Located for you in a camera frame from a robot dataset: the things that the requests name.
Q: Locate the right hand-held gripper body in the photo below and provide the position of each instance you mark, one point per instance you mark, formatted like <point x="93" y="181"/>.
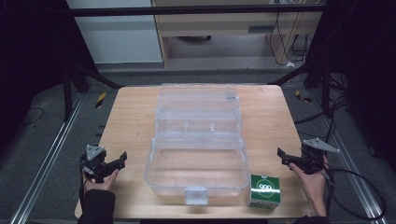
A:
<point x="311" y="157"/>

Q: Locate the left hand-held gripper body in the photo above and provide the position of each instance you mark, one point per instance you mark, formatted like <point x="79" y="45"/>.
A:
<point x="93" y="161"/>

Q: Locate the person's left hand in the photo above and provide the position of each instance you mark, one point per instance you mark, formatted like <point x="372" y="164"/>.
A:
<point x="102" y="183"/>

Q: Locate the person's right hand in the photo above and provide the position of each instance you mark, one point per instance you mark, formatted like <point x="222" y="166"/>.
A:
<point x="311" y="189"/>

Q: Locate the green and white carton box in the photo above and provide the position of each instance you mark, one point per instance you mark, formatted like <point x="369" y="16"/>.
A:
<point x="264" y="190"/>

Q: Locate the yellow and black tape strip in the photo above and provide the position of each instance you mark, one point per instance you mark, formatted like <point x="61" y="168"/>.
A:
<point x="100" y="100"/>
<point x="302" y="97"/>

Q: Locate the black metal stand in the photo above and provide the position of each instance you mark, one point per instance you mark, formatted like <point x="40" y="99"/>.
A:
<point x="67" y="93"/>
<point x="325" y="90"/>

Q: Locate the clear plastic storage box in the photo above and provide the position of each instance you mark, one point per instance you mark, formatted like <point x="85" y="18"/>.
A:
<point x="197" y="161"/>

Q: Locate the white plug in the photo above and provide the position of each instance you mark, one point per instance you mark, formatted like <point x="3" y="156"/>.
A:
<point x="290" y="64"/>

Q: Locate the black curtain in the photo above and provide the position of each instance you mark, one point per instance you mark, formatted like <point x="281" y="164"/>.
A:
<point x="31" y="62"/>
<point x="367" y="62"/>

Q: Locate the white cabinet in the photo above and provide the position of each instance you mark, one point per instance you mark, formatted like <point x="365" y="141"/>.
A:
<point x="118" y="34"/>

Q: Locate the light wooden desk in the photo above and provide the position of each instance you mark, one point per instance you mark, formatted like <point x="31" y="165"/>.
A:
<point x="218" y="25"/>

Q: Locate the aluminium floor rail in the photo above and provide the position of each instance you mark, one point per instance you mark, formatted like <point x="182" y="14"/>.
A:
<point x="46" y="158"/>
<point x="351" y="161"/>

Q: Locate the black horizontal frame bar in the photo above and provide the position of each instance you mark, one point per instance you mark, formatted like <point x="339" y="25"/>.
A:
<point x="186" y="10"/>

